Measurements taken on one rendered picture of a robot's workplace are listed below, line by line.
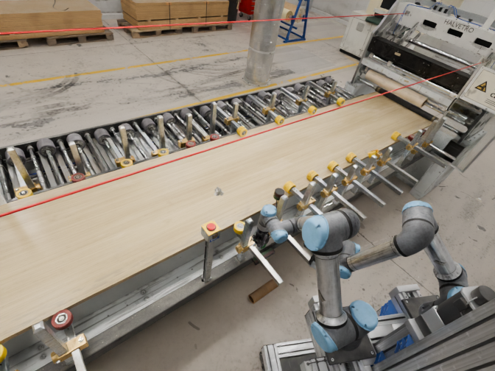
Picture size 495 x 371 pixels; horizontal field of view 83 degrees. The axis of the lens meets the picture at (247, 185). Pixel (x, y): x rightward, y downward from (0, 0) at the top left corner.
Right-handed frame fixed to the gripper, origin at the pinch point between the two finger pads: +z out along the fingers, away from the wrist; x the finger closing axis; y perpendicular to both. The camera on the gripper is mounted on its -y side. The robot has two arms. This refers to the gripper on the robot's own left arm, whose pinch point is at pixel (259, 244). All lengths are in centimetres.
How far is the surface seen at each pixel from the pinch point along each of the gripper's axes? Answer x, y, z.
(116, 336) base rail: -34, 77, 23
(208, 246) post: -16.9, 27.9, -15.7
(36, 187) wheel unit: -140, 49, 8
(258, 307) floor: 13, -10, 93
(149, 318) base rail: -28, 61, 23
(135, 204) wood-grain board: -79, 22, 3
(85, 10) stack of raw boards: -535, -261, 39
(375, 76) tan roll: -9, -297, -16
